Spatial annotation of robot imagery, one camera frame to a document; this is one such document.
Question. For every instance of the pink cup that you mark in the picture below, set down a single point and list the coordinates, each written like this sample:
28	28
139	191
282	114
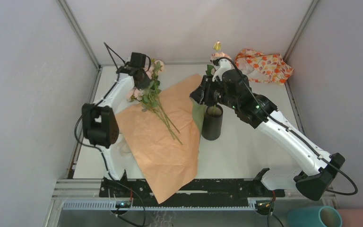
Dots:
351	218

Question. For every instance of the teal cup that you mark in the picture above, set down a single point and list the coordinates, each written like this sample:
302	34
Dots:
315	216

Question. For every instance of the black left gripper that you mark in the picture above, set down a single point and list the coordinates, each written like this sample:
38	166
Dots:
146	82

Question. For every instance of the peach rose stem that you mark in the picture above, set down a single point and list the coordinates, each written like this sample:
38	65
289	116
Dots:
210	67

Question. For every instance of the orange floral cloth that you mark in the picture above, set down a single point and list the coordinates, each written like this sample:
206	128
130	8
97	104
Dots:
263	68

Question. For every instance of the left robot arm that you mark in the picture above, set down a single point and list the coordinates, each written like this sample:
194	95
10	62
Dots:
99	125

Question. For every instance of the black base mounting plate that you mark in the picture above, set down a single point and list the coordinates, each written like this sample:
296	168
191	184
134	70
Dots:
199	193

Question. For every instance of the cream printed ribbon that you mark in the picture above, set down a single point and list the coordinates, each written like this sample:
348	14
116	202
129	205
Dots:
122	145

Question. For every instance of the pink flower bouquet green wrap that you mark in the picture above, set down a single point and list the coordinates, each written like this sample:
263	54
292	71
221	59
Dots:
149	97

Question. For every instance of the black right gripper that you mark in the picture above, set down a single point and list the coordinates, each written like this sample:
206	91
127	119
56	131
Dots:
203	92

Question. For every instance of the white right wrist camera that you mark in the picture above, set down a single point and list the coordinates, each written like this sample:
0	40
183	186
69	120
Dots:
221	65

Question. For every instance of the orange wrapping paper sheet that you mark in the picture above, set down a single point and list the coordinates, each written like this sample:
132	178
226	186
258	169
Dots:
167	164

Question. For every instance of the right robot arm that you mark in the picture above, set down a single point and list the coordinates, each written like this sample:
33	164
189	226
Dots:
318	167

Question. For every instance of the black conical vase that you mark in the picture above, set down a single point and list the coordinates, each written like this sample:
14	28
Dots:
212	123

